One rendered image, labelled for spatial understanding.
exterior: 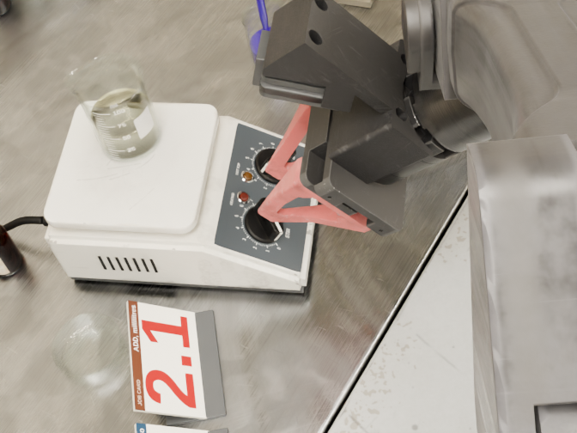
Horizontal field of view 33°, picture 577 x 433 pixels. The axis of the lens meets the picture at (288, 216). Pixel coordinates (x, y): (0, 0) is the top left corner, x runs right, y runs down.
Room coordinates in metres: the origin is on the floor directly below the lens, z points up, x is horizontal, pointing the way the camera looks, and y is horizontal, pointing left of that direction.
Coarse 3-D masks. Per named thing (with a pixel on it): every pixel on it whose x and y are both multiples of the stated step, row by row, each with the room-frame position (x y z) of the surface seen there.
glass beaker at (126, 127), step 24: (72, 72) 0.52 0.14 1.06; (96, 72) 0.52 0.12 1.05; (120, 72) 0.53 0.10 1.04; (96, 96) 0.52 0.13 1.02; (120, 96) 0.48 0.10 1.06; (144, 96) 0.49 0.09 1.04; (96, 120) 0.48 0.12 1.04; (120, 120) 0.48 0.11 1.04; (144, 120) 0.49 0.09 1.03; (120, 144) 0.48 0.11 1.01; (144, 144) 0.48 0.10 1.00
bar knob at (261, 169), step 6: (264, 150) 0.49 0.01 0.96; (270, 150) 0.49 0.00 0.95; (258, 156) 0.48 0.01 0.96; (264, 156) 0.48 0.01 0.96; (270, 156) 0.47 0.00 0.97; (258, 162) 0.48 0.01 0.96; (264, 162) 0.47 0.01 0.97; (258, 168) 0.47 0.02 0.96; (264, 168) 0.47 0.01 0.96; (264, 174) 0.47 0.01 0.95; (270, 180) 0.46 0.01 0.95; (276, 180) 0.46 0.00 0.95
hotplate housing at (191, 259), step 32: (224, 128) 0.51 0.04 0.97; (256, 128) 0.51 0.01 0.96; (224, 160) 0.48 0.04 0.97; (64, 256) 0.43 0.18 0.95; (96, 256) 0.43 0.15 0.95; (128, 256) 0.42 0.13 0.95; (160, 256) 0.41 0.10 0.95; (192, 256) 0.40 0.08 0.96; (224, 256) 0.40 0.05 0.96; (224, 288) 0.40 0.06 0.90; (256, 288) 0.39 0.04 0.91; (288, 288) 0.38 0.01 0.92
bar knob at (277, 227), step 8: (256, 208) 0.43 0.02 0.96; (248, 216) 0.43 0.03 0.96; (256, 216) 0.43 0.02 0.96; (248, 224) 0.42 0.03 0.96; (256, 224) 0.42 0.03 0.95; (264, 224) 0.42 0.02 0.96; (272, 224) 0.41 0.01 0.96; (280, 224) 0.41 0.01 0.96; (248, 232) 0.42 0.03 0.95; (256, 232) 0.42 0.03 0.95; (264, 232) 0.42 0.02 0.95; (272, 232) 0.41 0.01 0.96; (280, 232) 0.41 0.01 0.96; (256, 240) 0.41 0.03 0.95; (264, 240) 0.41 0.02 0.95; (272, 240) 0.41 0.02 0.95
